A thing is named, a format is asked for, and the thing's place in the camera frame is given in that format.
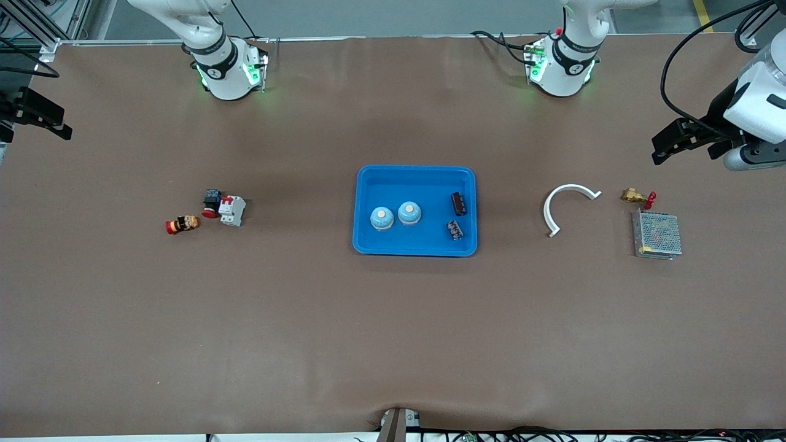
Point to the black terminal block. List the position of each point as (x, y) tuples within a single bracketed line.
[(459, 204), (455, 231)]

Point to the blue dome bell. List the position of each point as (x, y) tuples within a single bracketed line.
[(381, 218), (409, 213)]

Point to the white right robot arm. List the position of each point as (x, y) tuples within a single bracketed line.
[(221, 73)]

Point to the metal mesh power supply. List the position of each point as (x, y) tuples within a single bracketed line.
[(657, 233)]

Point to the white curved plastic clip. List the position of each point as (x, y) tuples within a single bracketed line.
[(547, 209)]

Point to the red mushroom emergency stop button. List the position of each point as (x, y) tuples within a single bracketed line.
[(212, 199)]

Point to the white red circuit breaker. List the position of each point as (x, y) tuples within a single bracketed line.
[(232, 210)]

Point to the blue plastic tray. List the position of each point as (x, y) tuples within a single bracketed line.
[(424, 184)]

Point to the metal table corner bracket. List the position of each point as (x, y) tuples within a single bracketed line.
[(49, 50)]

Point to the aluminium frame structure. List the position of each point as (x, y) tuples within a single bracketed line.
[(73, 18)]

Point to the orange red push button switch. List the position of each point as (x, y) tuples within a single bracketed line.
[(184, 224)]

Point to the metal table edge bracket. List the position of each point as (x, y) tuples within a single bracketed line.
[(393, 426)]

